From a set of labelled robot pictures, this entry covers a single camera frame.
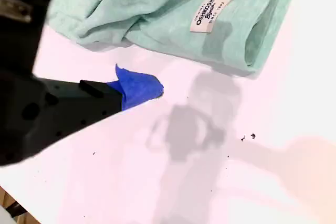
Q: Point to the pale green T-shirt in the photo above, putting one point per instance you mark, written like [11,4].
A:
[162,24]

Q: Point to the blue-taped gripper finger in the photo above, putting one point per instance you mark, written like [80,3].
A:
[136,90]

